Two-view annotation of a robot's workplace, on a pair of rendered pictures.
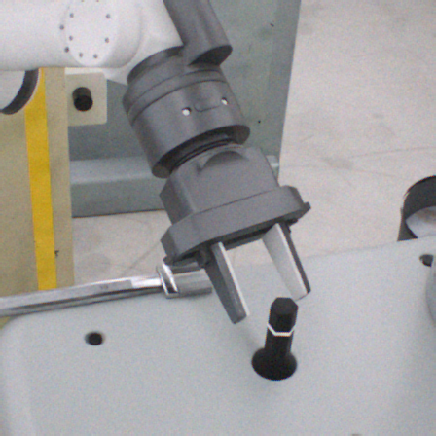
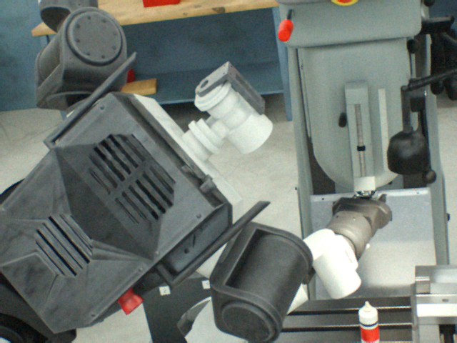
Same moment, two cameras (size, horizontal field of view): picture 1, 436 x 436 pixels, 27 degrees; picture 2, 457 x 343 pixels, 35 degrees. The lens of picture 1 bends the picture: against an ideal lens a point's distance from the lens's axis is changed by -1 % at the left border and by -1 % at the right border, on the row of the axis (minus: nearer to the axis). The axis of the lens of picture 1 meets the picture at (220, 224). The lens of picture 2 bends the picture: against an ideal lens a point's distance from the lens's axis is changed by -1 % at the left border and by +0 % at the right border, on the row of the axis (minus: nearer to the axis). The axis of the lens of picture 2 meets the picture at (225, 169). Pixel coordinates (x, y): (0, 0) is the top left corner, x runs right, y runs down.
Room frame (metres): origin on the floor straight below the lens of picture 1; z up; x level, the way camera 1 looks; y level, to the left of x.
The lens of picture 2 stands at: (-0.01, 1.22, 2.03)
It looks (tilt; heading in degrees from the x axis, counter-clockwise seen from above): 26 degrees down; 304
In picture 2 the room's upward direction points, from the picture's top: 10 degrees counter-clockwise
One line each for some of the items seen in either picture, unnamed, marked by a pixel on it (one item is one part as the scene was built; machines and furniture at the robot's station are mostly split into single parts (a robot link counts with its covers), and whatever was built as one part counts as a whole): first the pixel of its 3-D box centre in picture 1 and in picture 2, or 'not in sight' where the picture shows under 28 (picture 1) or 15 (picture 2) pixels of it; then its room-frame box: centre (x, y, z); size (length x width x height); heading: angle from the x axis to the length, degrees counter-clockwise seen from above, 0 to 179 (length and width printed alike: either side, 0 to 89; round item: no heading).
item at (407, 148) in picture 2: not in sight; (408, 148); (0.34, 0.13, 1.47); 0.07 x 0.07 x 0.06
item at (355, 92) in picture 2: not in sight; (360, 136); (0.46, 0.05, 1.45); 0.04 x 0.04 x 0.21; 20
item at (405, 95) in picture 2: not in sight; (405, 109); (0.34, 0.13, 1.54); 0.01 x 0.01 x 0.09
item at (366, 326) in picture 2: not in sight; (368, 321); (0.50, 0.00, 0.96); 0.04 x 0.04 x 0.11
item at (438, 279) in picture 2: not in sight; (443, 286); (0.36, -0.11, 1.01); 0.06 x 0.05 x 0.06; 18
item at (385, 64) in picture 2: not in sight; (359, 101); (0.50, -0.06, 1.47); 0.21 x 0.19 x 0.32; 20
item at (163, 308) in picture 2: not in sight; (191, 294); (0.91, 0.08, 1.00); 0.22 x 0.12 x 0.20; 30
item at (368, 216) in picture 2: not in sight; (353, 225); (0.50, 0.04, 1.24); 0.13 x 0.12 x 0.10; 2
